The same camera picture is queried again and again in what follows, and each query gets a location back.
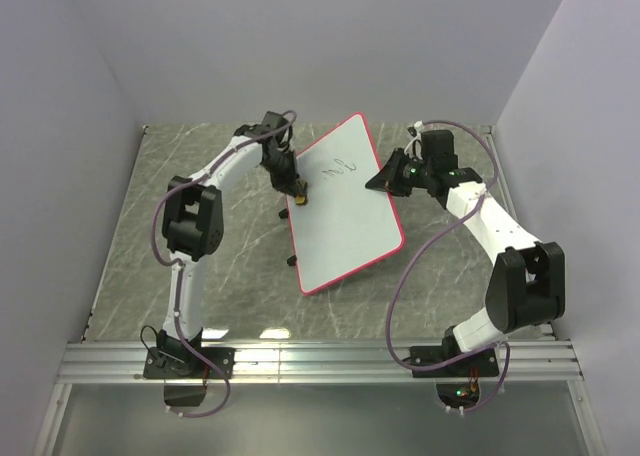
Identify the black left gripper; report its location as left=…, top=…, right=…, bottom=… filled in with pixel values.
left=264, top=150, right=306, bottom=200

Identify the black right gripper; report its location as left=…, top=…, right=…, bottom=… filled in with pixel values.
left=364, top=150, right=431, bottom=200

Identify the red-framed whiteboard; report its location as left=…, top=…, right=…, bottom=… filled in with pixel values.
left=286, top=113, right=405, bottom=295

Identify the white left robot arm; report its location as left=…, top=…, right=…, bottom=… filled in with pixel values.
left=153, top=111, right=405, bottom=342

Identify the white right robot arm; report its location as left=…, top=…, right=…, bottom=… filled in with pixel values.
left=385, top=149, right=566, bottom=376

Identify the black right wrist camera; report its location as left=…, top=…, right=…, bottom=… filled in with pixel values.
left=421, top=130, right=458, bottom=172

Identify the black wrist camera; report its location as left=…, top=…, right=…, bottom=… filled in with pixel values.
left=259, top=110, right=297, bottom=139
left=421, top=130, right=458, bottom=172

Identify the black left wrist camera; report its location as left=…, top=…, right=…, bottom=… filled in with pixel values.
left=259, top=110, right=297, bottom=139

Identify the aluminium mounting rail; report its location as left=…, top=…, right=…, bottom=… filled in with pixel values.
left=56, top=340, right=583, bottom=384

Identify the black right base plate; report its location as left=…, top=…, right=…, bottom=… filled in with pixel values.
left=409, top=344, right=501, bottom=379

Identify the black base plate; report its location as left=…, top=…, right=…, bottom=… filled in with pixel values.
left=142, top=346, right=236, bottom=380
left=409, top=344, right=501, bottom=379

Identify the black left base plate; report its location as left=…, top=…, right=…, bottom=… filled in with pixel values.
left=142, top=346, right=236, bottom=380

